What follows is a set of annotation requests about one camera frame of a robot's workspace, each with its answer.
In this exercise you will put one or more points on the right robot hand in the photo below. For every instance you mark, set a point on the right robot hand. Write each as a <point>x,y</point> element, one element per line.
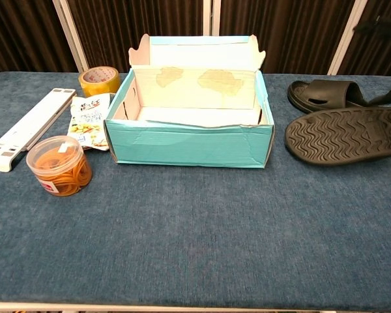
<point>378,27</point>

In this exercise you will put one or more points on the black slipper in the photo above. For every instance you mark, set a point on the black slipper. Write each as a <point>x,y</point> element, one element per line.
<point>326,89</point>
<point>339,137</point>

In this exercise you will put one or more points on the light blue cardboard shoe box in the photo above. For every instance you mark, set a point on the light blue cardboard shoe box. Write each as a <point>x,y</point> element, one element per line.
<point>182,150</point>

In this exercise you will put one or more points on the dark pleated partition panel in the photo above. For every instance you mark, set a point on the dark pleated partition panel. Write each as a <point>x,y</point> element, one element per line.
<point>117,19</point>
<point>280,32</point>
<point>19,32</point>
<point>378,55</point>

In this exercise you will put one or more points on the yellow packing tape roll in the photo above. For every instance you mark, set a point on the yellow packing tape roll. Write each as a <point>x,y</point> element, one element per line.
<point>97,86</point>

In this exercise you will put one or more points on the white snack bag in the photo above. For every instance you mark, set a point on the white snack bag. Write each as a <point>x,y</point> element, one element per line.
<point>88,120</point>

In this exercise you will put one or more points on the clear jar of rubber bands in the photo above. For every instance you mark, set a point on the clear jar of rubber bands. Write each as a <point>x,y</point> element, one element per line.
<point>58,169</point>

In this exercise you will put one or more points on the white folding stand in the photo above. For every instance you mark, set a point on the white folding stand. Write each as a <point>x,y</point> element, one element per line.
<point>29,125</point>

